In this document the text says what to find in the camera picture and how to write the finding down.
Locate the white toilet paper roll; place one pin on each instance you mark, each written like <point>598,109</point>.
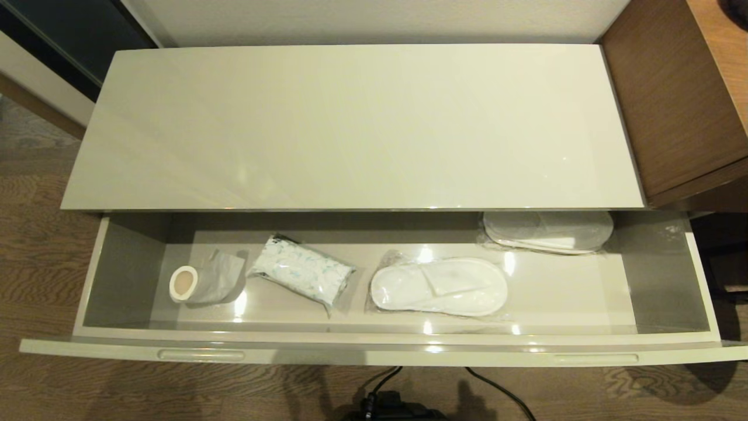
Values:
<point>207,279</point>

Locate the white cabinet drawer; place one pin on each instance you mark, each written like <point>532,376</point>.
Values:
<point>555,292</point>

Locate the silver black robot base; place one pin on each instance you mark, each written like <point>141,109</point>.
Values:
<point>397,410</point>

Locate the white glossy cabinet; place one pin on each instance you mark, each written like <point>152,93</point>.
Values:
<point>374,128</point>

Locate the blue patterned tissue pack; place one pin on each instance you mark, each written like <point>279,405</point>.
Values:
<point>304,272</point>

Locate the white slippers in plastic bag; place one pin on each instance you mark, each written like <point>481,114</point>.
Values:
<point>549,231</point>
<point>438,286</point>

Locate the dark door panel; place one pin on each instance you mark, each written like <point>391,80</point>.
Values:
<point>64,35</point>

